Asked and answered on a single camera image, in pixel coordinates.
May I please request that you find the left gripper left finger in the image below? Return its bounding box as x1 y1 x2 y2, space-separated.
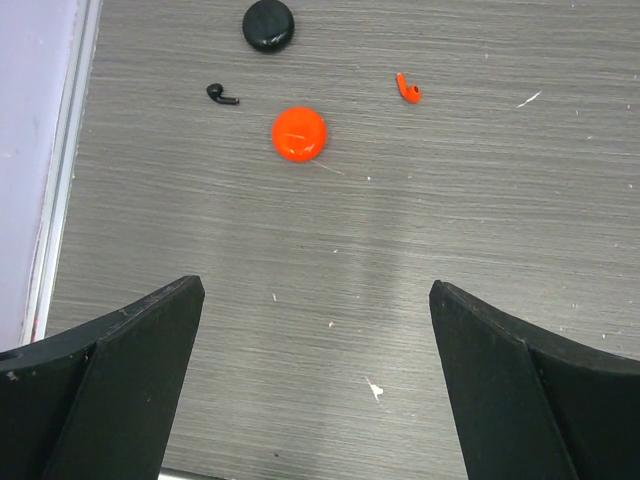
1 275 205 479

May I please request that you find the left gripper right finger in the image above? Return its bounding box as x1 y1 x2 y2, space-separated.
429 281 639 479

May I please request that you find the orange earbud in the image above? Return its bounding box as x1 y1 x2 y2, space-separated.
396 72 421 104

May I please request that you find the orange earbud charging case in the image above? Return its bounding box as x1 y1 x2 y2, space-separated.
271 106 327 163

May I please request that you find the black earbud left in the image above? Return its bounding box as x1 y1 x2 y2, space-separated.
206 83 240 106

